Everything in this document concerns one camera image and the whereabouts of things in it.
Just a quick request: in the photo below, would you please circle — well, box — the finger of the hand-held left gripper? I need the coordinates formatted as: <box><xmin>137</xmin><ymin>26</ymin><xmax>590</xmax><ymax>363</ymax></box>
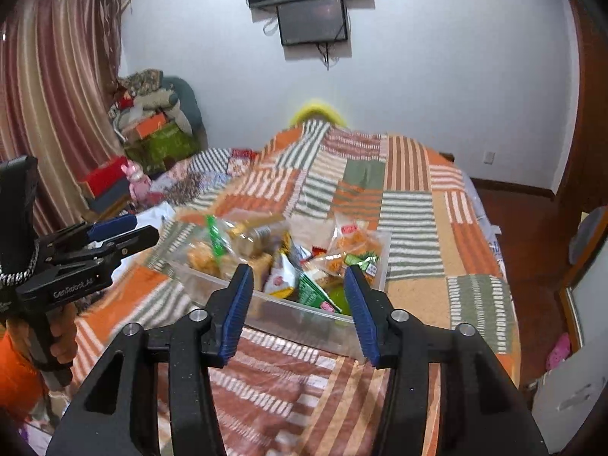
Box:
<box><xmin>35</xmin><ymin>214</ymin><xmax>138</xmax><ymax>260</ymax></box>
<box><xmin>47</xmin><ymin>225</ymin><xmax>160</xmax><ymax>279</ymax></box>

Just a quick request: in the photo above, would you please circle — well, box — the grey box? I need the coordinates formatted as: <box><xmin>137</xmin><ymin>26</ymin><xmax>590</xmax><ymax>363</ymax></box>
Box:
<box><xmin>88</xmin><ymin>190</ymin><xmax>131</xmax><ymax>214</ymax></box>

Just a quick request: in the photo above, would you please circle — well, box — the wooden chair with grey cushion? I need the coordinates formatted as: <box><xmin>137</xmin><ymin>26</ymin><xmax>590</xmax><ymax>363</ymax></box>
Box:
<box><xmin>558</xmin><ymin>206</ymin><xmax>608</xmax><ymax>295</ymax></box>

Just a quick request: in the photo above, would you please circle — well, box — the green label cracker bag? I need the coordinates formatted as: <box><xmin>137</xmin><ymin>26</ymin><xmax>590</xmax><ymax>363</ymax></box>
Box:
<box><xmin>185</xmin><ymin>214</ymin><xmax>238</xmax><ymax>279</ymax></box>

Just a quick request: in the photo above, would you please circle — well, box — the red box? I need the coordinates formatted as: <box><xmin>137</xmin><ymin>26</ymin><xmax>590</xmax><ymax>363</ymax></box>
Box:
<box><xmin>78</xmin><ymin>154</ymin><xmax>129</xmax><ymax>198</ymax></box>

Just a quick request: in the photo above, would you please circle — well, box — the small wall monitor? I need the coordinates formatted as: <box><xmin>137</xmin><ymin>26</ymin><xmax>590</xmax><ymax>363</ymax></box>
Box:
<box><xmin>276</xmin><ymin>0</ymin><xmax>350</xmax><ymax>47</ymax></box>

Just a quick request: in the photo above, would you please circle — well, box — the wooden door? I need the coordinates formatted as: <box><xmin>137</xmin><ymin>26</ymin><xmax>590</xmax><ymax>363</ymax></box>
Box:
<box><xmin>553</xmin><ymin>0</ymin><xmax>608</xmax><ymax>210</ymax></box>

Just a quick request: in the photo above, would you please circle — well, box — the pink toy rabbit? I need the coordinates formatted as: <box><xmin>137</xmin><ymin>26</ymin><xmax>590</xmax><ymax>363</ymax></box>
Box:
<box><xmin>121</xmin><ymin>161</ymin><xmax>153</xmax><ymax>200</ymax></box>

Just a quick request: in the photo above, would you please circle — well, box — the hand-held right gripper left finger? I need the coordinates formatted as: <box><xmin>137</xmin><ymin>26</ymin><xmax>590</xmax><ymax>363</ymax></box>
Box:
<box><xmin>45</xmin><ymin>263</ymin><xmax>255</xmax><ymax>456</ymax></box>

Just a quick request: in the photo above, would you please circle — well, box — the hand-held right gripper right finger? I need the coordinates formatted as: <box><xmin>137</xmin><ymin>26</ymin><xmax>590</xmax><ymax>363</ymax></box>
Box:
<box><xmin>343</xmin><ymin>264</ymin><xmax>552</xmax><ymax>456</ymax></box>

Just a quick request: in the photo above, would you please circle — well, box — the yellow round object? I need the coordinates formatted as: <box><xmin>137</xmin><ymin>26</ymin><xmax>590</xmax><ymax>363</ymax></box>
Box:
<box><xmin>292</xmin><ymin>100</ymin><xmax>347</xmax><ymax>127</ymax></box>

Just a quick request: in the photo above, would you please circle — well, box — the person's left hand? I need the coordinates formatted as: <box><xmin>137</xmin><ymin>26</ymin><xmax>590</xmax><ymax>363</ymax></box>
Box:
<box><xmin>47</xmin><ymin>303</ymin><xmax>78</xmax><ymax>371</ymax></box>

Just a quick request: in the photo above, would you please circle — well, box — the white yellow snack packet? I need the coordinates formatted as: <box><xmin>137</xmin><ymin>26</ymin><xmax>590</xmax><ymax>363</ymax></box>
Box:
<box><xmin>263</xmin><ymin>252</ymin><xmax>300</xmax><ymax>295</ymax></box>

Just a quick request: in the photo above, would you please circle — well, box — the orange crisps bag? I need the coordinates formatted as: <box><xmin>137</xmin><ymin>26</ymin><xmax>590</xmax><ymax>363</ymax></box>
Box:
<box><xmin>328</xmin><ymin>214</ymin><xmax>383</xmax><ymax>257</ymax></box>
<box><xmin>304</xmin><ymin>252</ymin><xmax>352</xmax><ymax>279</ymax></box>

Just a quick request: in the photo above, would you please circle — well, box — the white bed sheet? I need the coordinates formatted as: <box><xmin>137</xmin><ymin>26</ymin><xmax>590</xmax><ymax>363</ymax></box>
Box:
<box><xmin>468</xmin><ymin>176</ymin><xmax>504</xmax><ymax>257</ymax></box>

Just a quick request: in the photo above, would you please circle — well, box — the clear plastic box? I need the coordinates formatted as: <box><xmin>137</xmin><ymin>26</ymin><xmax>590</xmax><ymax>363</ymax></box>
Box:
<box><xmin>161</xmin><ymin>218</ymin><xmax>393</xmax><ymax>362</ymax></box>

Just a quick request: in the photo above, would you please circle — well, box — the white cabinet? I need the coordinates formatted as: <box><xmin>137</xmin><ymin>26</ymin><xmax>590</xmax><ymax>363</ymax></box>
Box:
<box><xmin>529</xmin><ymin>271</ymin><xmax>608</xmax><ymax>440</ymax></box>

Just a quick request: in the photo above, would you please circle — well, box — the pink slipper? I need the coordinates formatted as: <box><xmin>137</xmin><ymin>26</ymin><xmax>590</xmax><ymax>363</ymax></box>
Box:
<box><xmin>546</xmin><ymin>332</ymin><xmax>571</xmax><ymax>371</ymax></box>

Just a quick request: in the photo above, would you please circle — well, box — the clear bread bag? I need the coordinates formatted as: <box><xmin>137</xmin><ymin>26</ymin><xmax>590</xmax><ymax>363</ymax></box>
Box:
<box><xmin>228</xmin><ymin>221</ymin><xmax>290</xmax><ymax>267</ymax></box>

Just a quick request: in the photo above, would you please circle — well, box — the green snack packet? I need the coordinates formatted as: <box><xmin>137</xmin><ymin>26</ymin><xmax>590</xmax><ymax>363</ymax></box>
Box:
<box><xmin>297</xmin><ymin>271</ymin><xmax>343</xmax><ymax>314</ymax></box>

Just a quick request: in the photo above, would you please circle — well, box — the checkered cloth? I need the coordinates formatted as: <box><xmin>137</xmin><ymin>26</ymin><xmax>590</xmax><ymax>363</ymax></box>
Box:
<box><xmin>157</xmin><ymin>147</ymin><xmax>257</xmax><ymax>205</ymax></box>

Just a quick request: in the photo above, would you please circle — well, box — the orange box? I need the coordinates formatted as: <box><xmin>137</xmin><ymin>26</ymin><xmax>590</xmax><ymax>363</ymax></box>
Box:
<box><xmin>133</xmin><ymin>114</ymin><xmax>169</xmax><ymax>138</ymax></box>

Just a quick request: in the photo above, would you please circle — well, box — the floral fabric bundle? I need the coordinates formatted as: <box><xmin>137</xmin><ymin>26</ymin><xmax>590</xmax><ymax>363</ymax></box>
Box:
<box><xmin>116</xmin><ymin>69</ymin><xmax>165</xmax><ymax>100</ymax></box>

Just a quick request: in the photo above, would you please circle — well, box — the black monitor cable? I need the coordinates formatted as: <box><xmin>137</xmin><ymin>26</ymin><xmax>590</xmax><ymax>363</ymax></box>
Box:
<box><xmin>316</xmin><ymin>43</ymin><xmax>343</xmax><ymax>70</ymax></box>

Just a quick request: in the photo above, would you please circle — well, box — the striped curtain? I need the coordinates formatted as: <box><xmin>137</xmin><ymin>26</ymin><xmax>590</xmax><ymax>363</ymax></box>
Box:
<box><xmin>0</xmin><ymin>0</ymin><xmax>127</xmax><ymax>238</ymax></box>

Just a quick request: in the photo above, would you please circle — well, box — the patchwork striped blanket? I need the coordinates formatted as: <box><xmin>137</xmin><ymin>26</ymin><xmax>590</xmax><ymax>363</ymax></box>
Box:
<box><xmin>71</xmin><ymin>121</ymin><xmax>523</xmax><ymax>456</ymax></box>

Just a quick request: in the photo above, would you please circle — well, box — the black yellow snack packet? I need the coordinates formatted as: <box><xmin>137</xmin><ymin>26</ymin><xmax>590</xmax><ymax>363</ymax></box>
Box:
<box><xmin>278</xmin><ymin>230</ymin><xmax>298</xmax><ymax>267</ymax></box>

